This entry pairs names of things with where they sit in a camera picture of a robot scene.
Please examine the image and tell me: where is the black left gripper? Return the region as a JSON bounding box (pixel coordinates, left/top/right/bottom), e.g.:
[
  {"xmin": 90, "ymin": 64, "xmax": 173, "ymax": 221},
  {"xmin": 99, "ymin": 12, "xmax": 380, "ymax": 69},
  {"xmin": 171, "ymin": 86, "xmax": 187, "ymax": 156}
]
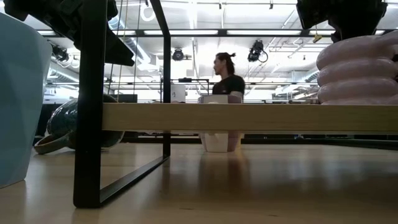
[{"xmin": 2, "ymin": 0, "xmax": 135, "ymax": 67}]

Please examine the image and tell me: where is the ribbed mauve mug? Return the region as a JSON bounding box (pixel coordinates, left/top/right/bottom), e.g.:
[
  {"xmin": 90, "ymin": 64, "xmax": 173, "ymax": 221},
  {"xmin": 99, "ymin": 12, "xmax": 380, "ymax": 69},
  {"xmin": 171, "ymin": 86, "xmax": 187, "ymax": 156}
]
[{"xmin": 316, "ymin": 30, "xmax": 398, "ymax": 105}]

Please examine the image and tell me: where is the teal glazed mug white handle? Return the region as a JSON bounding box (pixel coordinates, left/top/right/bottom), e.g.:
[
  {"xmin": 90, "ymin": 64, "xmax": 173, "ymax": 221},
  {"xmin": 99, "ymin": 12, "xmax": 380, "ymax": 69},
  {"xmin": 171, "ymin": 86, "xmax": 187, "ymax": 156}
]
[{"xmin": 33, "ymin": 94, "xmax": 126, "ymax": 156}]

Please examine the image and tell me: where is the lavender mug white handle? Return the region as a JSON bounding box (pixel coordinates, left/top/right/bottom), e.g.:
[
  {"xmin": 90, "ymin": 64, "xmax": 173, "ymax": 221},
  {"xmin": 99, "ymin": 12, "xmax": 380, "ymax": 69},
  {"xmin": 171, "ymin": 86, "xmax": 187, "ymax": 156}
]
[{"xmin": 198, "ymin": 94, "xmax": 244, "ymax": 153}]

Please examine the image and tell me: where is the black monitor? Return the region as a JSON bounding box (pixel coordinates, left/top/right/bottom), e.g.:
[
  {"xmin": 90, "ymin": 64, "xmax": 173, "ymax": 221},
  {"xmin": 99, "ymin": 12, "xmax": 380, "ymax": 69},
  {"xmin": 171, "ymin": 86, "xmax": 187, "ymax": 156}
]
[{"xmin": 116, "ymin": 94, "xmax": 138, "ymax": 104}]

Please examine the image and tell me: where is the black overhead beam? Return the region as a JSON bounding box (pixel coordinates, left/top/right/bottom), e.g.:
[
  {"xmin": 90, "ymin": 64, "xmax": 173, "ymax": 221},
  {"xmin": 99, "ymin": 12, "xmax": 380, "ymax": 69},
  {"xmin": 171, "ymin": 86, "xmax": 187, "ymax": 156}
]
[{"xmin": 37, "ymin": 28, "xmax": 398, "ymax": 38}]

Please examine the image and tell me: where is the black hanging ceiling device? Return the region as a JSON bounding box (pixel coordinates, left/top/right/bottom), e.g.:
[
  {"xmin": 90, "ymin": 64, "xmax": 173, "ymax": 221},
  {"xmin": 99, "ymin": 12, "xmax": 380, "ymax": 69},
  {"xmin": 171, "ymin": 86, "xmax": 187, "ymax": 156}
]
[
  {"xmin": 248, "ymin": 39, "xmax": 269, "ymax": 63},
  {"xmin": 172, "ymin": 48, "xmax": 185, "ymax": 62},
  {"xmin": 51, "ymin": 45, "xmax": 70, "ymax": 63}
]

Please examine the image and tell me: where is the white box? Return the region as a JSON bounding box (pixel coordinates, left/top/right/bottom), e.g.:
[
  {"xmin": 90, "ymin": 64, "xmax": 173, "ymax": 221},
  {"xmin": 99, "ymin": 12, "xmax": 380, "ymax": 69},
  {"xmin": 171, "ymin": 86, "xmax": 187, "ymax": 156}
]
[{"xmin": 170, "ymin": 84, "xmax": 187, "ymax": 103}]

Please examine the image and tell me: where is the person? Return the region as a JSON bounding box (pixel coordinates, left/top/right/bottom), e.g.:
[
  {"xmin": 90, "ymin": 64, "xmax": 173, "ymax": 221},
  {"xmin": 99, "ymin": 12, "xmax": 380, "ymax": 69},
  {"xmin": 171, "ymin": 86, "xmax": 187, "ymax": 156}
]
[{"xmin": 212, "ymin": 52, "xmax": 246, "ymax": 96}]

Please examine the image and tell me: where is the light blue mug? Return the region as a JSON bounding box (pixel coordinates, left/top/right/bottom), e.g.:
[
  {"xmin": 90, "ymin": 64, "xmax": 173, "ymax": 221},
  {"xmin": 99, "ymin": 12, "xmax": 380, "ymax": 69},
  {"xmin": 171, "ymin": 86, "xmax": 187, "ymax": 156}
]
[{"xmin": 0, "ymin": 12, "xmax": 53, "ymax": 189}]

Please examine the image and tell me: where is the wooden shelf black frame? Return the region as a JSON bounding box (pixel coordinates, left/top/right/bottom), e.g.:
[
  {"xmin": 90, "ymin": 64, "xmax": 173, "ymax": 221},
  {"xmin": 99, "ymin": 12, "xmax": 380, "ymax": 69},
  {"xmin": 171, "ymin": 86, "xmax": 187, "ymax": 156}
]
[{"xmin": 73, "ymin": 0, "xmax": 398, "ymax": 208}]

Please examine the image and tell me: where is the black aluminium rig frame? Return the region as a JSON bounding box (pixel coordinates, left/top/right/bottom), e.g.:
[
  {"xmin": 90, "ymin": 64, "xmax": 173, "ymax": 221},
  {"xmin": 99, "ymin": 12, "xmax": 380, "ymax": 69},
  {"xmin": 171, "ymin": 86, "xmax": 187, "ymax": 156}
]
[{"xmin": 121, "ymin": 134, "xmax": 398, "ymax": 151}]

